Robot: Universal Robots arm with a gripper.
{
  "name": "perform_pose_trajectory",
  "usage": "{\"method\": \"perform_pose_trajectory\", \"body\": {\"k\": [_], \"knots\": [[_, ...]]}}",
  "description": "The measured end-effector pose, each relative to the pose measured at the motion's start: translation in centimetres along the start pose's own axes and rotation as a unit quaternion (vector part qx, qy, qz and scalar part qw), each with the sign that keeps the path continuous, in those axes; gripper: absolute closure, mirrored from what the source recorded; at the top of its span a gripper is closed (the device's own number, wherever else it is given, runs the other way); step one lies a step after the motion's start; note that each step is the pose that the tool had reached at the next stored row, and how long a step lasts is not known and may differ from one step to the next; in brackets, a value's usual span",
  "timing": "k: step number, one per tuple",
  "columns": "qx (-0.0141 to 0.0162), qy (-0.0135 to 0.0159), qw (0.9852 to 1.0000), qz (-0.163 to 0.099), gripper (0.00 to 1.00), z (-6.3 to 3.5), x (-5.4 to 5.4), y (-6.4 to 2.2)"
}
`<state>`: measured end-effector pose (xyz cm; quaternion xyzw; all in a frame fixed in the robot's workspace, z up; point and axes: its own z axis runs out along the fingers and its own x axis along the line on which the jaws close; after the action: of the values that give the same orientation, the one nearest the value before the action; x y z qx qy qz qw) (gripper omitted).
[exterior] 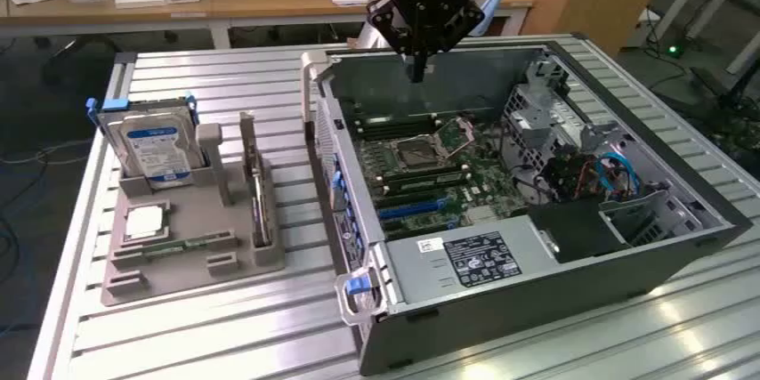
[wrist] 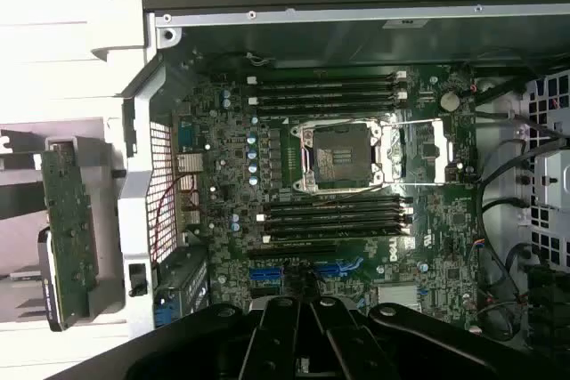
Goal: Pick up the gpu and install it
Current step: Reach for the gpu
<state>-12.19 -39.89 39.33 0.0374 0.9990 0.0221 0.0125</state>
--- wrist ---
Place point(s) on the CPU socket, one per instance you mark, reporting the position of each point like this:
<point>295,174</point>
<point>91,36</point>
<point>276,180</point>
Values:
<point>340,155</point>

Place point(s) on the silver chipset heatsink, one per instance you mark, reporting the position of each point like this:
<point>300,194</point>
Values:
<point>398,296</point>

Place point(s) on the blue expansion slot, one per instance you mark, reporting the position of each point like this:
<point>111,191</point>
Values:
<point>267,275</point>

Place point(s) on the green motherboard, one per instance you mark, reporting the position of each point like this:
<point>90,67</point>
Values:
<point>445,237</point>

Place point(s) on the open black PC case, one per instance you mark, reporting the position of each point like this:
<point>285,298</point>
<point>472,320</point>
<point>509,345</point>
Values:
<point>133,184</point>

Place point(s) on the metal socket cover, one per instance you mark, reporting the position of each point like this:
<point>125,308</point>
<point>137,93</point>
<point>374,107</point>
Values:
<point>440,153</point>

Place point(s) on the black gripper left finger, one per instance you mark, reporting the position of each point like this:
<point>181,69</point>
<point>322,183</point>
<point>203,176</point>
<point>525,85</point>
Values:
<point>178,344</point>

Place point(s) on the black RAM slot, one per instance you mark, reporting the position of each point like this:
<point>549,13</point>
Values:
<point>334,203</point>
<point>325,99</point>
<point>334,213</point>
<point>325,87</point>
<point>325,109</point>
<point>334,223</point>
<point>334,234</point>
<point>325,78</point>

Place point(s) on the round coin battery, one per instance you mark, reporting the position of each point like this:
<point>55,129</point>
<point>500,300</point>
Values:
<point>449,100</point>

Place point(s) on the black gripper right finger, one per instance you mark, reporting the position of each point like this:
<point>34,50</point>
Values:
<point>423,344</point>

